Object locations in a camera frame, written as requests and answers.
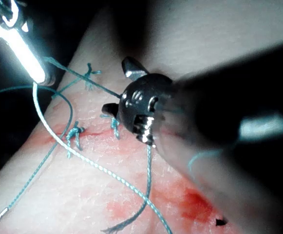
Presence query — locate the blue thread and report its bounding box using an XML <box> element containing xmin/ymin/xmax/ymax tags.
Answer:
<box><xmin>0</xmin><ymin>56</ymin><xmax>229</xmax><ymax>234</ymax></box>

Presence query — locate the tissue pad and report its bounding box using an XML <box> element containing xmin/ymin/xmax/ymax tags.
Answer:
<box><xmin>0</xmin><ymin>0</ymin><xmax>283</xmax><ymax>234</ymax></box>

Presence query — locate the left arm needle driver jaw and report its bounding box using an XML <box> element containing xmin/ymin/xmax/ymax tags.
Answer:
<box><xmin>0</xmin><ymin>24</ymin><xmax>46</xmax><ymax>84</ymax></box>
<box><xmin>21</xmin><ymin>22</ymin><xmax>57</xmax><ymax>86</ymax></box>

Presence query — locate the left arm needle driver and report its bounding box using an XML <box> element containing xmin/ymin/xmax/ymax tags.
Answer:
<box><xmin>0</xmin><ymin>0</ymin><xmax>29</xmax><ymax>31</ymax></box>

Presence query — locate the blue stitching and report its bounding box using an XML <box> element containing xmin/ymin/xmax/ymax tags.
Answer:
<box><xmin>65</xmin><ymin>113</ymin><xmax>121</xmax><ymax>159</ymax></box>
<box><xmin>82</xmin><ymin>62</ymin><xmax>102</xmax><ymax>91</ymax></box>

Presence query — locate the right arm needle driver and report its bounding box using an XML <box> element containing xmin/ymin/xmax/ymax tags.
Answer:
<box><xmin>118</xmin><ymin>72</ymin><xmax>174</xmax><ymax>147</ymax></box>

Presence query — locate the right arm needle driver jaw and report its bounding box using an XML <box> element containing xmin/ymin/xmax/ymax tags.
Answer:
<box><xmin>121</xmin><ymin>56</ymin><xmax>150</xmax><ymax>82</ymax></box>
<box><xmin>101</xmin><ymin>102</ymin><xmax>120</xmax><ymax>119</ymax></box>

